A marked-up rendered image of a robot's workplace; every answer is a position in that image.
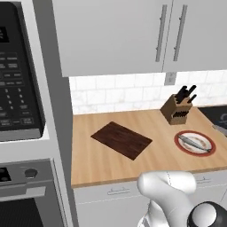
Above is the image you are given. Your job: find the dark wooden cutting board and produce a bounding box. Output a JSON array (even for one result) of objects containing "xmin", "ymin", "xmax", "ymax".
[{"xmin": 90, "ymin": 121, "xmax": 153, "ymax": 161}]

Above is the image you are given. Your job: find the wooden knife block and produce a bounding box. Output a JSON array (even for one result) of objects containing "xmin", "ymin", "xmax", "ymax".
[{"xmin": 160, "ymin": 84, "xmax": 198, "ymax": 126}]

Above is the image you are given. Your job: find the red rimmed white plate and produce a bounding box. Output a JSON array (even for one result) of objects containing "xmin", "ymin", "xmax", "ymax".
[{"xmin": 173, "ymin": 129, "xmax": 217, "ymax": 158}]

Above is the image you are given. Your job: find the grey drawer front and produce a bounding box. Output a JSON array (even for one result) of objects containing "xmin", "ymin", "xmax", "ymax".
[
  {"xmin": 73, "ymin": 180, "xmax": 145, "ymax": 206},
  {"xmin": 192, "ymin": 169, "xmax": 227, "ymax": 190}
]

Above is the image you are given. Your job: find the grey fish meat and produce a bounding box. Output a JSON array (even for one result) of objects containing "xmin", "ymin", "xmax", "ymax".
[{"xmin": 177, "ymin": 134, "xmax": 213, "ymax": 153}]

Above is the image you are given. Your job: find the grey cupboard door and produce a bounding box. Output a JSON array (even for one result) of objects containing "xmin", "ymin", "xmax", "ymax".
[
  {"xmin": 75, "ymin": 195, "xmax": 151, "ymax": 227},
  {"xmin": 162, "ymin": 0, "xmax": 227, "ymax": 74},
  {"xmin": 51, "ymin": 0, "xmax": 174, "ymax": 78}
]

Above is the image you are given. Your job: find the black hob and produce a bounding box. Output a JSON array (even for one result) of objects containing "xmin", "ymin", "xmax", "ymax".
[{"xmin": 197, "ymin": 105, "xmax": 227, "ymax": 130}]

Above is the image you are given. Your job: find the black microwave oven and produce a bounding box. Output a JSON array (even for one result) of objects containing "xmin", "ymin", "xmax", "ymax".
[{"xmin": 0, "ymin": 1, "xmax": 46, "ymax": 143}]

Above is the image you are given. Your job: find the stainless steel oven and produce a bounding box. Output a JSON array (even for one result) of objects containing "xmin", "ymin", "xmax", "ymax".
[{"xmin": 0, "ymin": 158, "xmax": 67, "ymax": 227}]

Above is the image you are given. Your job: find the grey wall socket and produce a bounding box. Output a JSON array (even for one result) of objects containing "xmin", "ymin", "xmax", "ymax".
[{"xmin": 164, "ymin": 71, "xmax": 177, "ymax": 87}]

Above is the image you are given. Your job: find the silver drawer handle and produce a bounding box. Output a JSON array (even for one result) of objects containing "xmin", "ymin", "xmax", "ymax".
[
  {"xmin": 196, "ymin": 176, "xmax": 212, "ymax": 184},
  {"xmin": 106, "ymin": 187, "xmax": 131, "ymax": 196}
]

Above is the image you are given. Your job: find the long silver cupboard handle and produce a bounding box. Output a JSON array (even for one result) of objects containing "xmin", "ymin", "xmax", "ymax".
[
  {"xmin": 172, "ymin": 4, "xmax": 189, "ymax": 62},
  {"xmin": 155, "ymin": 4, "xmax": 168, "ymax": 63}
]

